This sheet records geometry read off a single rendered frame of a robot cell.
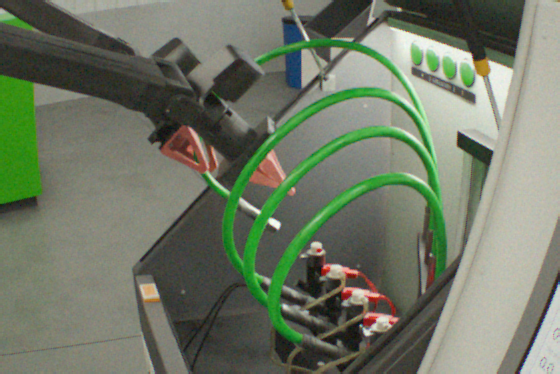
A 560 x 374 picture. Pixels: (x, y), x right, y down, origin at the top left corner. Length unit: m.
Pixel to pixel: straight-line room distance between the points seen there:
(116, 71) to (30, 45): 0.14
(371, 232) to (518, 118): 0.84
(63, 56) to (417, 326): 0.51
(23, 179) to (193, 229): 3.07
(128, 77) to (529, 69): 0.48
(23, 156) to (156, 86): 3.45
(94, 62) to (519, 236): 0.52
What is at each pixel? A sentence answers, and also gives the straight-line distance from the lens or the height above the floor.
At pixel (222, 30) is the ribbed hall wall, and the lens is 7.83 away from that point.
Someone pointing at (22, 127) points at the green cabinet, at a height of 0.56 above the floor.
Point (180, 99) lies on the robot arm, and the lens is 0.88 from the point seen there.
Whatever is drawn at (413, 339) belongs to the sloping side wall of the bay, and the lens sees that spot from 0.75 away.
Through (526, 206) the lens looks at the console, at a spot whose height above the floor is 1.35.
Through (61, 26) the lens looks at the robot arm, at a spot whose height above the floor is 1.47.
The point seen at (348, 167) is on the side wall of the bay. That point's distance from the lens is 1.38.
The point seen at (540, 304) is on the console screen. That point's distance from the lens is 0.61.
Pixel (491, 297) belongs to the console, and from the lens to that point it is 0.67.
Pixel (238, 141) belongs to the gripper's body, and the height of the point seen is 1.30.
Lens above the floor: 1.57
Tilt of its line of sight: 21 degrees down
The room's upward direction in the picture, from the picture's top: straight up
